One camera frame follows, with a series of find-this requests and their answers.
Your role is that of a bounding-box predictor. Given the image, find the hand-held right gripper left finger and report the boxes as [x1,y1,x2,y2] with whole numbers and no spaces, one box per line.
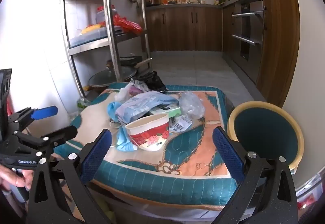
[27,128,113,224]

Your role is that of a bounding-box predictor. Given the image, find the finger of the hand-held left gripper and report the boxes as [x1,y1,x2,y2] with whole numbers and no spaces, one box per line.
[7,106,58,125]
[14,126,78,157]

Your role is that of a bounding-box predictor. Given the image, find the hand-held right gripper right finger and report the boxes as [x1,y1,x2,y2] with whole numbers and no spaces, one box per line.
[212,126,298,224]

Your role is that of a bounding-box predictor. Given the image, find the teal bin with yellow rim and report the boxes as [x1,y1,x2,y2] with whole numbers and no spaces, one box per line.
[227,101,304,175]

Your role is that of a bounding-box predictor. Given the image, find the barcode label paper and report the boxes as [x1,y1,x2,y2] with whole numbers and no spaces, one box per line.
[170,115,193,133]

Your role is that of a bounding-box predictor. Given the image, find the green and white box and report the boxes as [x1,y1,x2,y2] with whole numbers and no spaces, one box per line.
[150,107,182,119]

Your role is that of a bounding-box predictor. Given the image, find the purple wrapper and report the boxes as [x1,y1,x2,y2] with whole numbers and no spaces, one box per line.
[129,85,143,96]

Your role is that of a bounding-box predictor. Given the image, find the black plastic bag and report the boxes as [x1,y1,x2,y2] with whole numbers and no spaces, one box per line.
[136,71,167,92]

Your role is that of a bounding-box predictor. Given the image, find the person's left hand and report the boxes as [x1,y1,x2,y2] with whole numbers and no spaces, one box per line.
[0,164,35,190]

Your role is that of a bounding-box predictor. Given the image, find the bag of green vegetables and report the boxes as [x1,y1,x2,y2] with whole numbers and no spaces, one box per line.
[76,98,89,110]

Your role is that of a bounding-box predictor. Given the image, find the teal printed quilted blanket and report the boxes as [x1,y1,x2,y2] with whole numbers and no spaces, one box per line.
[60,83,239,208]

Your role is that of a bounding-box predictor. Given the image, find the paper bowl with flower print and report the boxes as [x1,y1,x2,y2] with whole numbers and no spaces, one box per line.
[124,114,170,152]

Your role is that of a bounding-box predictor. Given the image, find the clear crumpled plastic bag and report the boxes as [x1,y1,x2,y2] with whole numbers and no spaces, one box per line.
[179,91,206,120]

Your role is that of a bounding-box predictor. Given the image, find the blue and white plastic bag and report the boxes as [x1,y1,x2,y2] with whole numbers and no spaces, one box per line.
[115,91,179,124]

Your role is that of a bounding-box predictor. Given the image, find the white crumpled plastic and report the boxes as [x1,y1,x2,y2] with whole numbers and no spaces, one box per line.
[114,82,134,101]

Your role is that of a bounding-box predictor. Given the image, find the grey storage box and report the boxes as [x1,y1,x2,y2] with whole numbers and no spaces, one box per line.
[70,27,125,47]

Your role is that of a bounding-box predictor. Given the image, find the yellow plastic item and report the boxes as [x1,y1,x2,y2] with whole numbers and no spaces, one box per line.
[81,24,104,34]

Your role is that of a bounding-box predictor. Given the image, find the stainless steel shelf rack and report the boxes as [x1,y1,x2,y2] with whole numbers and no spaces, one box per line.
[60,0,153,103]

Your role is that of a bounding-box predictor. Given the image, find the plastic jar with red lid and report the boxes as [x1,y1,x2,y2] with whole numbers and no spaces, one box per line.
[95,6,118,24]

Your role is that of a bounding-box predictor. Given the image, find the wooden oven cabinet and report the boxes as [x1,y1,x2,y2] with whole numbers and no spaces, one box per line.
[255,0,300,108]

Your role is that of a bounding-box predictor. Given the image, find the red plastic bag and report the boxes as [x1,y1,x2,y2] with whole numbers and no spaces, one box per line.
[113,15,143,35]

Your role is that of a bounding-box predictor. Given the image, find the stainless steel oven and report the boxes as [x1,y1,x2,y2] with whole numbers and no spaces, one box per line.
[230,1,266,82]

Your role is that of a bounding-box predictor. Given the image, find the wooden base cabinet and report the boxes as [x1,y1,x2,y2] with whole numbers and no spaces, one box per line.
[145,4,224,52]

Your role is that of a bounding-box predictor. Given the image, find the black pan with wooden handle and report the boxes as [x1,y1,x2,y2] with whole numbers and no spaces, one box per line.
[107,56,153,72]

